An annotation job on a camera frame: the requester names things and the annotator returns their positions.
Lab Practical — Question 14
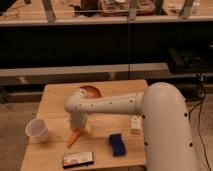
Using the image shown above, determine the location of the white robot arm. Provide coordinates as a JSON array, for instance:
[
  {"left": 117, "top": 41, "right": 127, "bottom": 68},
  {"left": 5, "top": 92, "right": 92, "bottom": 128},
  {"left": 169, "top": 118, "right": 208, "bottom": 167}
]
[{"left": 64, "top": 82, "right": 198, "bottom": 171}]

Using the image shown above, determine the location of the white plastic cup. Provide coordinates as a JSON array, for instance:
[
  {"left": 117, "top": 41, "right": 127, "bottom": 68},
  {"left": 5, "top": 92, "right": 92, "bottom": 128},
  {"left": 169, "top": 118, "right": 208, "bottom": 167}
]
[{"left": 25, "top": 119, "right": 49, "bottom": 143}]

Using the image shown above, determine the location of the black cable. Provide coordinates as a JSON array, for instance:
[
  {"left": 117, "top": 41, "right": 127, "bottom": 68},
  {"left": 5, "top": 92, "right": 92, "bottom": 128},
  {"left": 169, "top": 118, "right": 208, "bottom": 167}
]
[{"left": 188, "top": 74, "right": 213, "bottom": 171}]

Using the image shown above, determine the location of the black equipment on shelf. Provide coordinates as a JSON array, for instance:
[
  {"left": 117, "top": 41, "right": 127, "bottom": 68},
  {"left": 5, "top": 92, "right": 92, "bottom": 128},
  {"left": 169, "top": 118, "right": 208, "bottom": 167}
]
[{"left": 167, "top": 48, "right": 213, "bottom": 74}]

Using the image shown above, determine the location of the clutter on upper shelf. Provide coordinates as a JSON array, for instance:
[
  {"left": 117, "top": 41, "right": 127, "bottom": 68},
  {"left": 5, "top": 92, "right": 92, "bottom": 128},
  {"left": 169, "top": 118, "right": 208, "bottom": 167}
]
[{"left": 74, "top": 0, "right": 155, "bottom": 17}]

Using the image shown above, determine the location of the blue sponge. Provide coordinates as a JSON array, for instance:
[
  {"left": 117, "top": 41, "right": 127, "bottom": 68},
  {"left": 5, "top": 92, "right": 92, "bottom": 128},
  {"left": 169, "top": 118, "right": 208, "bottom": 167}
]
[{"left": 109, "top": 134, "right": 126, "bottom": 157}]

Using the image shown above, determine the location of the small white bottle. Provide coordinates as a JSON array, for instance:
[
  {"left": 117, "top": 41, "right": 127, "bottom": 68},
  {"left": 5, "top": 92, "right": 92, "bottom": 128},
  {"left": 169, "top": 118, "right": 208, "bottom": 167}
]
[{"left": 130, "top": 115, "right": 142, "bottom": 134}]

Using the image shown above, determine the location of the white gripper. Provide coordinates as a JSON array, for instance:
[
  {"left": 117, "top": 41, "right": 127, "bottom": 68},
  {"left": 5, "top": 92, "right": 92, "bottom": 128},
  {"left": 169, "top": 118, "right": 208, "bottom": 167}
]
[{"left": 69, "top": 113, "right": 90, "bottom": 135}]

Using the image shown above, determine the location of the metal shelf rail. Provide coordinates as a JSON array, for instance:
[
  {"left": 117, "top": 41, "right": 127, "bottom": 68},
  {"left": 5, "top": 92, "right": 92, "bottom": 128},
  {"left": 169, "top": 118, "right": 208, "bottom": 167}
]
[{"left": 0, "top": 63, "right": 172, "bottom": 86}]

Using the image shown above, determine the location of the orange ceramic bowl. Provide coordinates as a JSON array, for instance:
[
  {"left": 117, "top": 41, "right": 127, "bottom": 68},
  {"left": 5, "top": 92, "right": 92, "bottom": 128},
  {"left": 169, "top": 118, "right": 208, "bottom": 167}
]
[{"left": 81, "top": 85, "right": 101, "bottom": 98}]

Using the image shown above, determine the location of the orange pepper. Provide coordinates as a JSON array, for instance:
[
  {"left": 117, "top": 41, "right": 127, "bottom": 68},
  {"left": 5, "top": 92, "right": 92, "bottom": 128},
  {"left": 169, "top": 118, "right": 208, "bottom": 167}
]
[{"left": 67, "top": 128, "right": 82, "bottom": 148}]

